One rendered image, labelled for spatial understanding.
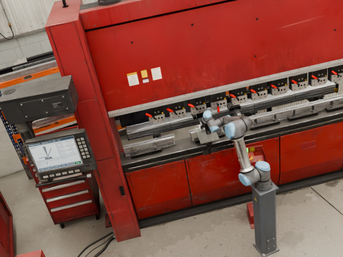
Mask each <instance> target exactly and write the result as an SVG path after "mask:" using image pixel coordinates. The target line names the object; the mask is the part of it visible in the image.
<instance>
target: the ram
mask: <svg viewBox="0 0 343 257"><path fill-rule="evenodd" d="M85 35H86V38H87V42H88V45H89V49H90V52H91V56H92V59H93V63H94V66H95V70H96V73H97V78H98V80H99V84H100V87H101V91H102V94H103V98H104V101H105V105H106V108H107V112H110V111H115V110H119V109H124V108H128V107H132V106H137V105H141V104H146V103H149V102H154V101H158V100H162V99H167V98H171V97H176V96H180V95H184V94H189V93H194V92H198V91H203V90H207V89H211V88H216V87H220V86H225V85H229V84H234V83H238V82H243V81H247V80H251V79H256V78H260V77H263V76H268V75H272V74H277V73H282V72H286V71H290V70H295V69H299V68H304V67H308V66H312V65H317V64H322V63H326V62H331V61H335V60H339V59H343V0H227V1H222V2H217V3H212V4H207V5H203V6H198V7H193V8H189V9H184V10H179V11H174V12H169V13H164V14H160V15H155V16H150V17H145V18H141V19H136V20H131V21H126V22H121V23H117V24H112V25H107V26H104V27H99V28H94V29H89V30H85ZM338 65H343V62H340V63H335V64H331V65H326V66H322V67H318V68H313V69H308V70H304V71H300V72H295V73H291V74H286V75H282V76H278V77H274V78H270V79H266V80H261V81H256V82H252V83H248V84H243V85H239V86H234V87H230V88H226V89H221V90H216V91H212V92H208V93H203V94H199V95H194V96H190V97H186V98H181V99H176V100H172V101H168V102H163V103H160V104H156V105H151V106H147V107H142V108H138V109H133V110H129V111H124V112H120V113H116V114H111V115H109V118H110V117H115V116H119V115H124V114H128V113H133V112H137V111H142V110H146V109H150V108H155V107H159V106H164V105H168V104H173V103H176V102H180V101H185V100H189V99H193V98H198V97H202V96H207V95H211V94H216V93H220V92H225V91H229V90H233V89H238V88H242V87H247V86H251V85H256V84H260V83H265V82H269V81H273V80H278V79H282V78H286V77H290V76H294V75H298V74H303V73H308V72H312V71H316V70H321V69H325V68H330V67H334V66H338ZM157 67H160V69H161V74H162V79H159V80H154V81H153V78H152V73H151V69H152V68H157ZM143 70H146V71H147V74H148V77H145V78H142V75H141V71H143ZM134 72H137V77H138V81H139V84H137V85H133V86H130V85H129V81H128V77H127V74H129V73H134ZM143 79H149V82H146V83H143Z"/></svg>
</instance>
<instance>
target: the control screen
mask: <svg viewBox="0 0 343 257"><path fill-rule="evenodd" d="M28 148H29V150H30V152H31V155H32V157H33V159H34V162H35V164H36V166H37V168H38V171H39V172H42V171H47V170H52V169H57V168H62V167H68V166H73V165H78V164H82V161H81V158H80V155H79V152H78V149H77V147H76V144H75V141H74V138H73V136H72V137H67V138H62V139H57V140H51V141H46V142H41V143H35V144H30V145H28ZM46 162H49V164H48V165H45V163H46Z"/></svg>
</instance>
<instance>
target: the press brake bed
mask: <svg viewBox="0 0 343 257"><path fill-rule="evenodd" d="M311 141H315V145H316V147H314V148H309V149H305V150H301V144H302V143H306V142H311ZM244 142H245V145H246V147H252V146H259V145H262V147H263V150H264V152H265V155H266V162H267V163H269V165H270V176H271V180H272V182H273V183H274V184H275V185H276V186H277V187H278V188H279V189H278V190H276V195H278V194H282V193H285V192H290V191H294V190H299V189H302V188H307V187H311V186H315V185H319V184H323V183H327V182H331V181H334V180H337V179H342V178H343V117H338V118H334V119H329V120H325V121H321V122H317V123H313V124H309V125H304V126H300V127H295V128H291V129H288V130H284V131H280V132H276V133H271V134H267V135H263V136H259V137H255V138H250V139H246V140H244ZM211 152H212V154H209V155H208V154H207V149H203V150H199V151H195V152H191V153H187V154H183V155H179V156H175V157H171V158H167V159H162V160H158V161H154V162H149V163H145V164H141V165H137V166H133V167H128V168H124V169H123V171H124V174H125V177H126V181H127V184H128V188H129V191H130V195H131V198H132V202H133V206H134V209H135V212H136V215H137V218H138V222H139V227H140V229H143V228H146V227H150V226H154V225H158V224H163V223H167V222H170V221H175V220H179V219H183V218H187V217H191V216H195V215H199V214H203V213H206V212H211V211H215V210H219V209H223V208H227V207H231V206H234V205H238V204H242V203H246V202H250V201H253V198H252V188H251V187H250V186H245V185H244V184H242V182H241V181H240V180H239V177H238V175H239V174H240V171H239V170H240V169H241V167H240V164H239V160H238V157H237V153H236V150H235V147H234V143H229V144H225V145H221V146H216V147H212V148H211Z"/></svg>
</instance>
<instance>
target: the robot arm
mask: <svg viewBox="0 0 343 257"><path fill-rule="evenodd" d="M201 123H202V124H201ZM201 123H200V128H201V130H203V128H205V131H206V134H207V135H208V134H211V132H212V133H214V132H216V131H218V130H219V127H221V126H223V125H226V126H225V133H226V135H227V137H228V138H229V139H230V140H232V141H233V143H234V147H235V150H236V153H237V157H238V160H239V164H240V167H241V169H240V170H239V171H240V174H239V175H238V177H239V180H240V181H241V182H242V184H244V185H245V186H249V185H251V184H253V183H254V187H255V189H256V190H258V191H261V192H266V191H269V190H271V189H272V187H273V183H272V180H271V176H270V165H269V163H267V162H264V161H259V162H257V163H256V164H255V167H253V166H252V165H251V162H250V159H249V155H248V152H247V149H246V145H245V142H244V139H243V138H244V132H246V131H248V130H249V129H250V128H251V126H252V121H251V119H250V118H249V117H246V116H242V117H231V116H230V115H225V116H223V117H221V118H219V119H216V120H214V119H213V117H212V113H211V112H210V111H205V112H204V114H203V118H201Z"/></svg>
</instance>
